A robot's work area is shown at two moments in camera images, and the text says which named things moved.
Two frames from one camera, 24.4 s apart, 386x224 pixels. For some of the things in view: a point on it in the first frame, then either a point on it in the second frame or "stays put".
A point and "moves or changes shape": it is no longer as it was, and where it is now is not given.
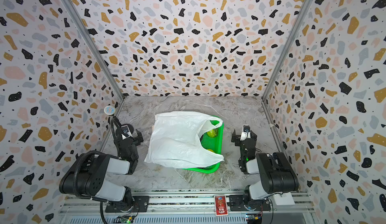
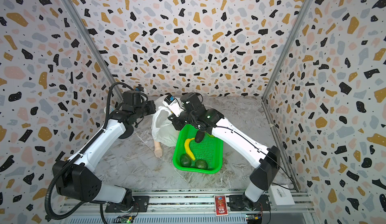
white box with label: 285,198 stays put
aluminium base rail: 190,208 stays put
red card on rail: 221,208 stays put
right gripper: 237,138 -> 175,120
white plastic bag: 175,139 moves or changes shape
